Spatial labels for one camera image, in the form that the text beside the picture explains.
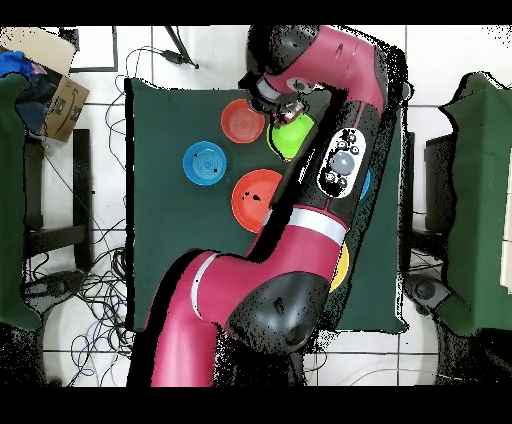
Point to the brown cardboard box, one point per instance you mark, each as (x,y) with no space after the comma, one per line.
(66,108)

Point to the dark green table cloth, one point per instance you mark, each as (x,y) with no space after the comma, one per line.
(180,240)

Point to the large orange plastic bowl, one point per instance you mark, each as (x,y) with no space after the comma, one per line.
(340,268)

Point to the black metal frame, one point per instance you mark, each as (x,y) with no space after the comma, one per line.
(115,48)

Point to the black chair frame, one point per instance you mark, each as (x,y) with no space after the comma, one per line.
(82,180)

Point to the green cloth covered table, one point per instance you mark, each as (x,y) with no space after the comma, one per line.
(10,200)
(480,200)

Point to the green plastic bowl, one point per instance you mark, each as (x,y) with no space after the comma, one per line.
(290,138)

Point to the wide orange-red shallow bowl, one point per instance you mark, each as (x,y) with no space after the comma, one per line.
(250,204)

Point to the black tripod leg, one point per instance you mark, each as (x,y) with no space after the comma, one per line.
(180,44)

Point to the small blue plastic bowl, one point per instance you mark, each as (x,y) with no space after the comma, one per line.
(204,163)

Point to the small orange-red ringed bowl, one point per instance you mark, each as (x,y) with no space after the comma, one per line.
(240,122)

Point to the large blue plastic bowl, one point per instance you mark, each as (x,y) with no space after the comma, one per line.
(366,186)

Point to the blue cloth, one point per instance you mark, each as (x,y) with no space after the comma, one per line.
(14,63)

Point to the black box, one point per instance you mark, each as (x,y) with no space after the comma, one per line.
(438,180)

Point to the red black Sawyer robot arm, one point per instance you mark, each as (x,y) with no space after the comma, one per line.
(280,260)

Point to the black rounded floor base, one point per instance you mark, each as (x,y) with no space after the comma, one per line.
(56,286)
(426,291)

